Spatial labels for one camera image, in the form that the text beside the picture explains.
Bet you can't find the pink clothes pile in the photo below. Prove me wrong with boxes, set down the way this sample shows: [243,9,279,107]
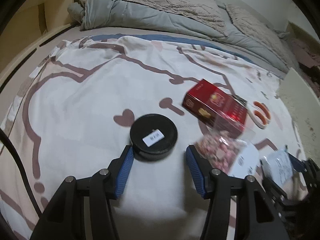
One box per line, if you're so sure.
[291,38,319,83]

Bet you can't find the white remote control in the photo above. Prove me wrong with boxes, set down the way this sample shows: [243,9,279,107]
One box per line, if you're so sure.
[228,142,260,179]

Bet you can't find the white teal paper packet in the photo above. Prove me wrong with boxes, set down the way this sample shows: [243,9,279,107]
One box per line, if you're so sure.
[260,150,293,187]

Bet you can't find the bag of pink snacks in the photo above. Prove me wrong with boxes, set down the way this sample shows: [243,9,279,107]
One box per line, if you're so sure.
[195,131,249,175]

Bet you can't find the wooden side shelf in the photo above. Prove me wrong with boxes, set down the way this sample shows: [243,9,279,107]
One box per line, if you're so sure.
[1,0,79,90]

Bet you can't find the cartoon bear blanket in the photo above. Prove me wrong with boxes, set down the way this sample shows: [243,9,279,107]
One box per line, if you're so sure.
[1,35,305,239]

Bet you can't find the black round tin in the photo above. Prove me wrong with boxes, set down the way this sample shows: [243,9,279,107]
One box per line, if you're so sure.
[130,114,178,161]

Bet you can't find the white cardboard box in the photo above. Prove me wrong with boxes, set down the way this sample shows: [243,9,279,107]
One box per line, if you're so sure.
[278,68,319,164]

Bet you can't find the orange white scissors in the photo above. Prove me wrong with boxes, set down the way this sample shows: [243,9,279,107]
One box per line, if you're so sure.
[233,95,271,129]

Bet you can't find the grey folded duvet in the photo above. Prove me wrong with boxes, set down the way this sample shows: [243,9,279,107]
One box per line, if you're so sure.
[67,0,299,73]

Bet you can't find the red cigarette pack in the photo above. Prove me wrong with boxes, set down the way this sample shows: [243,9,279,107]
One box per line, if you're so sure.
[183,79,247,138]

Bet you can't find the right beige quilted blanket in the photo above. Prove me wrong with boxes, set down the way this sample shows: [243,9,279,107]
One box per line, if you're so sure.
[225,4,292,66]

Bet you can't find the black cable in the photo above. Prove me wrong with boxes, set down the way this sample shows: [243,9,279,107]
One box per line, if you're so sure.
[0,128,42,218]

